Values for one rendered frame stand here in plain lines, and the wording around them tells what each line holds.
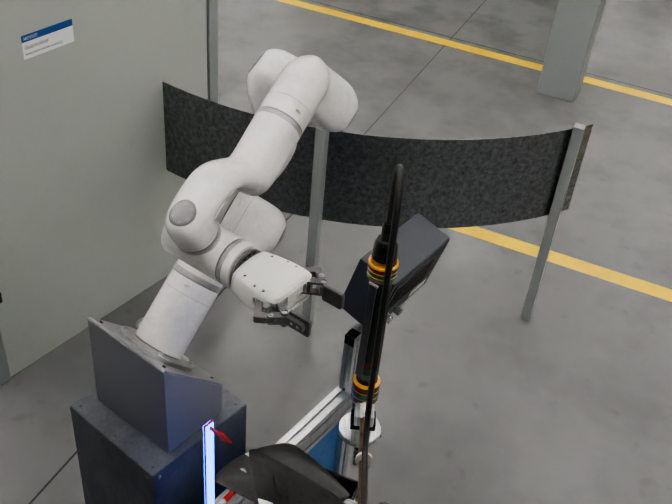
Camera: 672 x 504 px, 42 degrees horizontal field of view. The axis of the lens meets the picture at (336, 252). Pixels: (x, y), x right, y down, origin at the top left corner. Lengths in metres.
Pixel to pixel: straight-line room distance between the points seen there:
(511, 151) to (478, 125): 1.98
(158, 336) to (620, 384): 2.31
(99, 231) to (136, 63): 0.68
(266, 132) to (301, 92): 0.10
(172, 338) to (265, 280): 0.65
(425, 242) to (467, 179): 1.15
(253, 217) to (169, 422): 0.49
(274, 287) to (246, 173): 0.20
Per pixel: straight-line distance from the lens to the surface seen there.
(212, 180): 1.44
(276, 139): 1.55
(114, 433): 2.17
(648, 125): 5.77
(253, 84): 1.79
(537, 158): 3.46
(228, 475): 1.75
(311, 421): 2.29
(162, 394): 1.98
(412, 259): 2.19
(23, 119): 3.13
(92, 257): 3.62
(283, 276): 1.42
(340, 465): 2.57
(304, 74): 1.60
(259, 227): 2.00
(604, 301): 4.23
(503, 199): 3.50
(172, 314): 2.01
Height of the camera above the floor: 2.58
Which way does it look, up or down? 38 degrees down
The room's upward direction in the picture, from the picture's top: 6 degrees clockwise
